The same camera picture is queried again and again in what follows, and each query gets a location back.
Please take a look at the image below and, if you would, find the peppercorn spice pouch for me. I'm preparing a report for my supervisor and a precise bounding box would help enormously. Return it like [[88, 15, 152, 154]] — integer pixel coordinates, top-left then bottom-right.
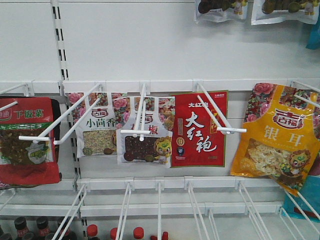
[[116, 96, 175, 168]]

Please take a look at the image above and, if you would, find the white centre display hook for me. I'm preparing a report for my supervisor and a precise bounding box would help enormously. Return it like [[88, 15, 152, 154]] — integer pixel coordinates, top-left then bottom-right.
[[120, 82, 151, 142]]

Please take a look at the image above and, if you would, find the red Da Hong Pao packet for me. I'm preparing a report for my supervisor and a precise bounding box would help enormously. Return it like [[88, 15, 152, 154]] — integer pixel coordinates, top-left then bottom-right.
[[171, 92, 225, 168]]

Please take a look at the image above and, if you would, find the fennel seed spice pouch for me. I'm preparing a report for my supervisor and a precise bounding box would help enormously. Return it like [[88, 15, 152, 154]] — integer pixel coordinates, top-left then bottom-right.
[[66, 92, 128, 158]]

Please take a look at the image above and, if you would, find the white right display hook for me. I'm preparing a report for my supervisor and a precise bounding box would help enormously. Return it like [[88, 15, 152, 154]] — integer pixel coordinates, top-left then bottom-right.
[[193, 80, 247, 135]]

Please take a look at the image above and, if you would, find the white display hook with bar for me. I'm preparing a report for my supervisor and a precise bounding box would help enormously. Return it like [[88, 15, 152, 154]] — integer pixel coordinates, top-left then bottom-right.
[[18, 83, 101, 145]]

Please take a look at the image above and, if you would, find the upper left hanging pouch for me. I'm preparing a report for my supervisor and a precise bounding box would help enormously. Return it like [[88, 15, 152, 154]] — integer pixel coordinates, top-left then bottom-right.
[[194, 0, 248, 23]]

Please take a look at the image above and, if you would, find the hanging pouch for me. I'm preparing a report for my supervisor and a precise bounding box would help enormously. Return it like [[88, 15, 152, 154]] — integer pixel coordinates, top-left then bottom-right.
[[194, 0, 248, 23], [251, 0, 320, 25]]

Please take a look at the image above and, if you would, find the yellow white fungus pouch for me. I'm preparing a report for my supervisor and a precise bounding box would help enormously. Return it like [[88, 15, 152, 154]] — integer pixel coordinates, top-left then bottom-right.
[[230, 82, 320, 196]]

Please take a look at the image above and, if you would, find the red pickled vegetable pouch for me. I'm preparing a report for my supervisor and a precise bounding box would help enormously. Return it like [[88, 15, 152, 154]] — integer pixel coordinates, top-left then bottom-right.
[[0, 96, 62, 186]]

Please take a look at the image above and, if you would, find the upper right hanging pouch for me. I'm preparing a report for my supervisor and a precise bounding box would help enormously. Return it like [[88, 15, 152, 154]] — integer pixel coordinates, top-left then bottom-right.
[[251, 0, 320, 25]]

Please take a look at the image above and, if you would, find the blue sweet potato noodle pouch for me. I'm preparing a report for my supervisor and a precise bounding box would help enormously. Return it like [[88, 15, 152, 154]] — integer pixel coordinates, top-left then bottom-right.
[[283, 175, 320, 223]]

